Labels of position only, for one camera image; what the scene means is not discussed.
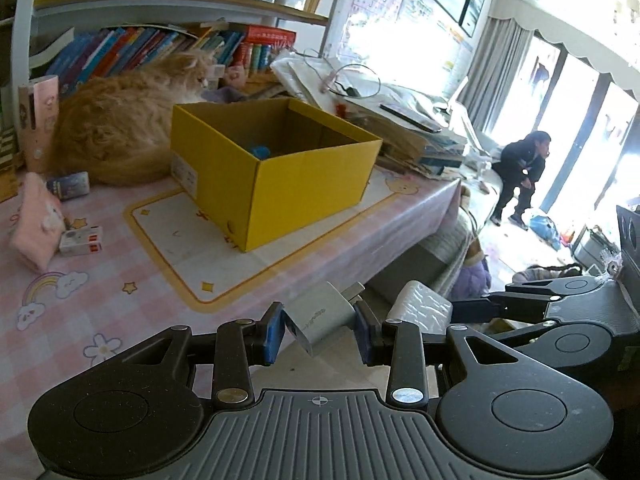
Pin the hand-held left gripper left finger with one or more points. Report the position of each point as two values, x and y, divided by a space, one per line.
272 332

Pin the small white red box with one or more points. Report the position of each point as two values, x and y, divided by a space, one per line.
80 242

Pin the row of colourful books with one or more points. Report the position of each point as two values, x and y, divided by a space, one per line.
125 47

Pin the black flat phone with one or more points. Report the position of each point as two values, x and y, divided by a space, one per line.
410 117

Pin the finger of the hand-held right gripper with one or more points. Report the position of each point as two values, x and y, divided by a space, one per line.
472 311
525 334

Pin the grey knit blanket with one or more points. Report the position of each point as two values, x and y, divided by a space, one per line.
450 245

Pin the stack of papers and books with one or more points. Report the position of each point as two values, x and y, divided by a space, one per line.
310 77

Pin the yellow bordered desk mat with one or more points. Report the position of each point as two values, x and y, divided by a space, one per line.
200 255

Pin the orange long-haired cat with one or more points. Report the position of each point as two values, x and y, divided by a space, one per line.
115 125

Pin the pink checked desktop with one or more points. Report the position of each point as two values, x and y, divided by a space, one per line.
75 320

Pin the purple garment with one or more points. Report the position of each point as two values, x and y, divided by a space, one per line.
470 280

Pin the pink plush pouch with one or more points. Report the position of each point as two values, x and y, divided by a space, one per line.
35 230

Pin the white charger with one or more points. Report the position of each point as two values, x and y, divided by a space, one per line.
320 315

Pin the blue bag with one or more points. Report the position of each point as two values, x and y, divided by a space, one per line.
545 230

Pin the wooden chess board box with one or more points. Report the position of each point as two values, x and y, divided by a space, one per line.
7 180

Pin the grey curtain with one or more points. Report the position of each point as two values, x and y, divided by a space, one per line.
495 75

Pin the pink pig plush toy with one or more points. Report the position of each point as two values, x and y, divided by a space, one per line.
235 75

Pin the yellow cardboard box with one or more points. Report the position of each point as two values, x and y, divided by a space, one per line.
280 195

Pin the white ribbed block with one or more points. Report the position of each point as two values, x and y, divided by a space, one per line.
422 302

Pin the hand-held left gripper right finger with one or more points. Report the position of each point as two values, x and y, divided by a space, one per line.
365 335

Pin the red thick book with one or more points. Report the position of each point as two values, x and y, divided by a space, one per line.
270 36

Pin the blue sponge cloth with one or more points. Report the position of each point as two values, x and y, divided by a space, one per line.
260 151

